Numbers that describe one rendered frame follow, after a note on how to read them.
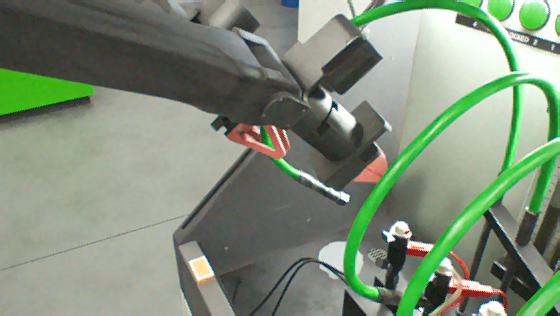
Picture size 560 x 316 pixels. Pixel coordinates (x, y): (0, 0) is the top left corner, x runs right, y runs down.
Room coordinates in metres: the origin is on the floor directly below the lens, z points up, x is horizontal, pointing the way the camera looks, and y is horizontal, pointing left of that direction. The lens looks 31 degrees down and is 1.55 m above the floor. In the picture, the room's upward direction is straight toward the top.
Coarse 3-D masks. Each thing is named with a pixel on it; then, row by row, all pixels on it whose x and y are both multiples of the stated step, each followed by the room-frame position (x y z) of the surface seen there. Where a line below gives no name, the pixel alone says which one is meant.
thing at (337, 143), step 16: (336, 112) 0.44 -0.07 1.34; (352, 112) 0.49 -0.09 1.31; (368, 112) 0.47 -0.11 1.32; (336, 128) 0.43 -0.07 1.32; (352, 128) 0.44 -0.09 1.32; (368, 128) 0.45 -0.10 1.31; (384, 128) 0.44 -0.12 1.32; (320, 144) 0.43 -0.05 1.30; (336, 144) 0.43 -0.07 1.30; (352, 144) 0.43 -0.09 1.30; (368, 144) 0.43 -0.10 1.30; (320, 160) 0.46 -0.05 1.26; (336, 160) 0.44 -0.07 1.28; (320, 176) 0.43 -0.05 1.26
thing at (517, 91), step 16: (416, 0) 0.57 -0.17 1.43; (432, 0) 0.57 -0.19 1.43; (448, 0) 0.57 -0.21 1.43; (368, 16) 0.56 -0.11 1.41; (384, 16) 0.56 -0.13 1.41; (480, 16) 0.57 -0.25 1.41; (496, 32) 0.57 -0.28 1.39; (512, 48) 0.57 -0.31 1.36; (512, 64) 0.58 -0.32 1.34; (512, 96) 0.58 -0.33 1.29; (512, 112) 0.58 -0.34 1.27; (512, 128) 0.58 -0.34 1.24; (272, 144) 0.55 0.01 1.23; (512, 144) 0.58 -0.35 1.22; (272, 160) 0.55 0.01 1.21; (512, 160) 0.58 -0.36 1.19
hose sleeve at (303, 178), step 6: (300, 174) 0.55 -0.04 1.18; (306, 174) 0.56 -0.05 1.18; (300, 180) 0.55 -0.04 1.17; (306, 180) 0.55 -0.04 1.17; (312, 180) 0.55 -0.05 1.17; (318, 180) 0.56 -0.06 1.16; (306, 186) 0.55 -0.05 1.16; (312, 186) 0.55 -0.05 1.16; (318, 186) 0.55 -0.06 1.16; (324, 186) 0.56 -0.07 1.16; (318, 192) 0.55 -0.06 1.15; (324, 192) 0.55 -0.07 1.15; (330, 192) 0.55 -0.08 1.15; (336, 192) 0.56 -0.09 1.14; (330, 198) 0.55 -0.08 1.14; (336, 198) 0.55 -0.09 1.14
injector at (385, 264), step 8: (392, 232) 0.49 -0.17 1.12; (400, 240) 0.48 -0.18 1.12; (408, 240) 0.48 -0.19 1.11; (392, 248) 0.48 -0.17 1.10; (400, 248) 0.48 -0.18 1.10; (392, 256) 0.48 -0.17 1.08; (400, 256) 0.48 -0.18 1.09; (376, 264) 0.48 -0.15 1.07; (384, 264) 0.48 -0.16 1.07; (392, 264) 0.48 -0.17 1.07; (400, 264) 0.48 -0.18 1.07; (392, 272) 0.49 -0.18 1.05; (392, 280) 0.48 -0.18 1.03; (392, 288) 0.49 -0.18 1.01; (384, 304) 0.49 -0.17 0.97
